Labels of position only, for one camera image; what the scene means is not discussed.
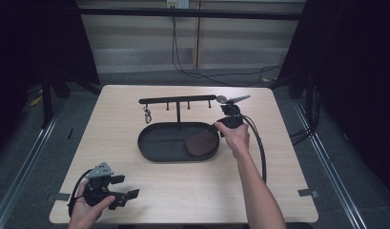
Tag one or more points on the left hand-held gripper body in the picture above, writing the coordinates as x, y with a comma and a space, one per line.
97, 191

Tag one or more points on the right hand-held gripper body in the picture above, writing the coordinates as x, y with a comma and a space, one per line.
232, 120

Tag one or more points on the brown leather pouch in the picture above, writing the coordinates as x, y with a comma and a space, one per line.
202, 144

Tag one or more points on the black hook rack with tray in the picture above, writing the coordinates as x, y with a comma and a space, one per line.
164, 144

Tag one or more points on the person's right hand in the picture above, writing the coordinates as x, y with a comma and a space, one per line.
238, 140

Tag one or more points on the person's left hand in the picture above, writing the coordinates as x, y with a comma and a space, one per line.
84, 214

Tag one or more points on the grey tape strip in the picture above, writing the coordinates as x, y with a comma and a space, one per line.
57, 197
307, 192

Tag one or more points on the small black floor object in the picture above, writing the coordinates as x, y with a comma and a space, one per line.
70, 133

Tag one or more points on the yellow floor tape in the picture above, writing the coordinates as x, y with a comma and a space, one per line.
36, 101

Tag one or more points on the black horizontal metal bar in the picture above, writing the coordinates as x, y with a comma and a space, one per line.
189, 13

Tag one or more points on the black curtain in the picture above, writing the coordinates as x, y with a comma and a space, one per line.
358, 79
33, 47

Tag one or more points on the metal floor rail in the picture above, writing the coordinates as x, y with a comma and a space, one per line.
27, 162
329, 162

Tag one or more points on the white wall outlet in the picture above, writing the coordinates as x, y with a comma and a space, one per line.
178, 4

